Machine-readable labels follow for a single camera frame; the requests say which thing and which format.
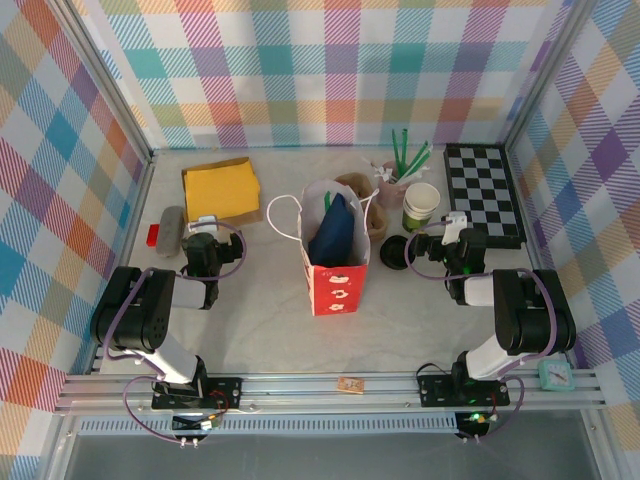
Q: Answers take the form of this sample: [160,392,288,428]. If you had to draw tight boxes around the small controller board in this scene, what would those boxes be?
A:
[171,412,224,434]
[454,409,497,442]

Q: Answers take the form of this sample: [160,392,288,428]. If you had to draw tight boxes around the aluminium mounting rail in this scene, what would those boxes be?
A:
[53,368,610,417]

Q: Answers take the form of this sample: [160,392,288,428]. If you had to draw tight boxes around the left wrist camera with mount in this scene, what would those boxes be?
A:
[188,214,220,236]

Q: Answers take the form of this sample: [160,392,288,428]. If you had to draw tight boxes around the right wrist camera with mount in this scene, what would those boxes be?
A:
[440,211,469,246]

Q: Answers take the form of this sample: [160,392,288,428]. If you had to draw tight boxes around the teal alarm clock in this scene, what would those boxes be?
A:
[537,359,576,393]

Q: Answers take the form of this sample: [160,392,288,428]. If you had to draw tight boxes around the pink holder cup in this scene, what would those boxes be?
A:
[374,160,414,207]

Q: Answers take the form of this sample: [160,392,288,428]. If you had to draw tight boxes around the blue paper napkin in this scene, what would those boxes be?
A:
[307,192,357,268]

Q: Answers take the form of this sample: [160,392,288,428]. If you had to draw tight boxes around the black grey chessboard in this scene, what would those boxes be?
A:
[442,142,528,252]

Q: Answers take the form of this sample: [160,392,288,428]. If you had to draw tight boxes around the stack of cardboard cup carriers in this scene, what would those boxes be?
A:
[333,171,389,241]

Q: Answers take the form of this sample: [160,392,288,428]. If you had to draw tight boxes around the grey oblong case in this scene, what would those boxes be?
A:
[155,204,187,259]

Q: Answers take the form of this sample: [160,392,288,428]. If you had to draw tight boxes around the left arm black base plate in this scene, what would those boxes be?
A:
[151,376,244,412]

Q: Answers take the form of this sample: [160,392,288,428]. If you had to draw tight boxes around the red white paper bag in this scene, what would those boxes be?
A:
[266,178,377,318]

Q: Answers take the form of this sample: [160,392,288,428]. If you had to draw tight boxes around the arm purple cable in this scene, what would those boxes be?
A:
[104,221,250,445]
[403,222,559,445]

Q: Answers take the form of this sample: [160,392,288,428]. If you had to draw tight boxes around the stack of green paper cups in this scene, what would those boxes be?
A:
[401,182,442,235]

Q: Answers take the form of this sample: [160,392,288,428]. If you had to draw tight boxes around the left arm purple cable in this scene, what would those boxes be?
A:
[104,221,250,445]

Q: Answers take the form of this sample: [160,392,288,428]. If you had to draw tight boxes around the grey slotted cable duct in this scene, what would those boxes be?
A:
[78,417,460,436]

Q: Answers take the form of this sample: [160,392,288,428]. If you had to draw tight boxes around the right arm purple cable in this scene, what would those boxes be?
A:
[403,222,559,445]

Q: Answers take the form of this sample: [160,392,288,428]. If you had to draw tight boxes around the aluminium frame post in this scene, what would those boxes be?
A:
[503,0,599,151]
[47,0,157,161]

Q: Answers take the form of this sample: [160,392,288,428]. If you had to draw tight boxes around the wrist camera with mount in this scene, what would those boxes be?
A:
[440,211,469,246]
[188,214,220,236]

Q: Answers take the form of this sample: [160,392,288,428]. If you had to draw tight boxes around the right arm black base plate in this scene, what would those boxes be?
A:
[416,370,512,408]

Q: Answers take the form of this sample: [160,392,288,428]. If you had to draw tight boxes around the stack of black cup lids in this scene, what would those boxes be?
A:
[378,234,417,272]

